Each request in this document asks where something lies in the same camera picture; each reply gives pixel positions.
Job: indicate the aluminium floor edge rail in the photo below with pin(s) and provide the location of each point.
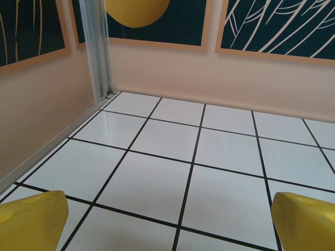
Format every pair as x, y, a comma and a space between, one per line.
52, 145

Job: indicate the dark wall panel golden lines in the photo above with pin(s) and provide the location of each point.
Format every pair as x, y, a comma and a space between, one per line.
26, 26

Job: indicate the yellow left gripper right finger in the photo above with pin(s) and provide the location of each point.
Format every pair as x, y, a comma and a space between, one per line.
306, 227

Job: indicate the aluminium corner post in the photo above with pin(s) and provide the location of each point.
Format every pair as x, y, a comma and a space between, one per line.
96, 52

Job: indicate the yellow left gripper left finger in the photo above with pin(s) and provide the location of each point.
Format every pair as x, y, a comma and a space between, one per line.
31, 225

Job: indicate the dark wall panel leaf outlines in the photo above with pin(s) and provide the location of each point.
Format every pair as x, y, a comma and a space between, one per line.
261, 26

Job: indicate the dark wall panel yellow oval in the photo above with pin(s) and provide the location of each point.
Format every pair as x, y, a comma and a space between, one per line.
183, 26

